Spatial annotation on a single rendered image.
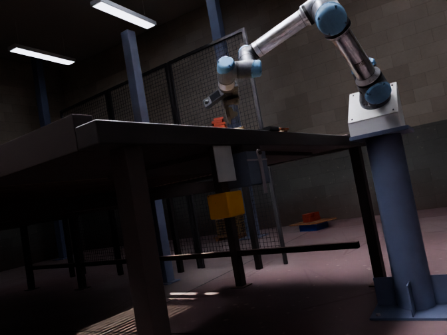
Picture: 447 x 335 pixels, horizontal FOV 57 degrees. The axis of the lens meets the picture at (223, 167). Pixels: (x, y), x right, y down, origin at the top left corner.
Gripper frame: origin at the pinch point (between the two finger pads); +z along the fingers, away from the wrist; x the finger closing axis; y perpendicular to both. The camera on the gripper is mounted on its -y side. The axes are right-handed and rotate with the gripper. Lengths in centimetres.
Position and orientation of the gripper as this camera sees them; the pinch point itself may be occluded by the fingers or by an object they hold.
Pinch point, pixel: (223, 113)
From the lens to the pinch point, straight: 207.6
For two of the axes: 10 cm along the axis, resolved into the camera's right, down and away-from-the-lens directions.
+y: 9.4, -3.0, 1.4
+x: -3.3, -8.1, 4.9
